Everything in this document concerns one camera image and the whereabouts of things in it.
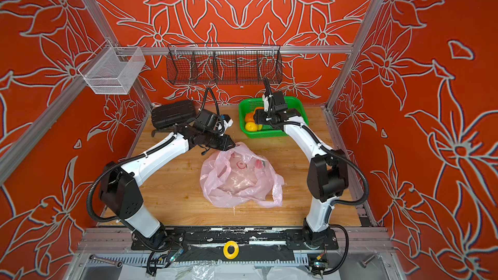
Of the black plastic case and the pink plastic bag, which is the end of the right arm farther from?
the black plastic case

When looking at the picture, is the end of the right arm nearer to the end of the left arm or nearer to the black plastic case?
the end of the left arm

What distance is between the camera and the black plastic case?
3.51 feet

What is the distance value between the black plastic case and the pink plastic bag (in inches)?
12.8

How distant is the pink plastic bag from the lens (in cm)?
70

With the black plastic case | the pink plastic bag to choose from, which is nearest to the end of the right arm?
the pink plastic bag
